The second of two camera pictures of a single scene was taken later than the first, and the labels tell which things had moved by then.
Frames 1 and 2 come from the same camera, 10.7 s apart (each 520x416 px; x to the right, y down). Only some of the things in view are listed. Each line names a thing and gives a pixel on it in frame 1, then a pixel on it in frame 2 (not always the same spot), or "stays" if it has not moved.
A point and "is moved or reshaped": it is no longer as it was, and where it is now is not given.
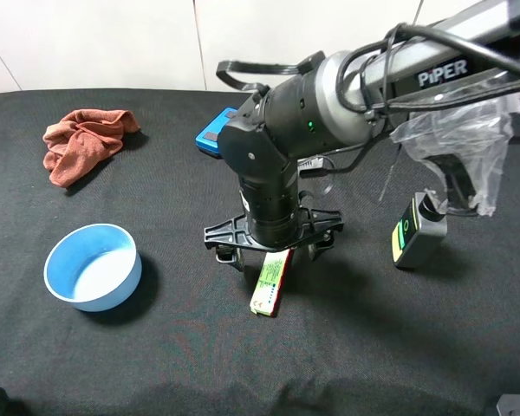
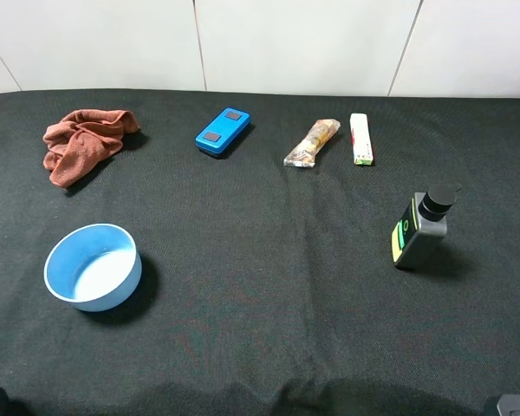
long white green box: (267, 295) is moved or reshaped
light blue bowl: (95, 267) stays
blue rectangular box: (208, 140) stays
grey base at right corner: (517, 405) stays
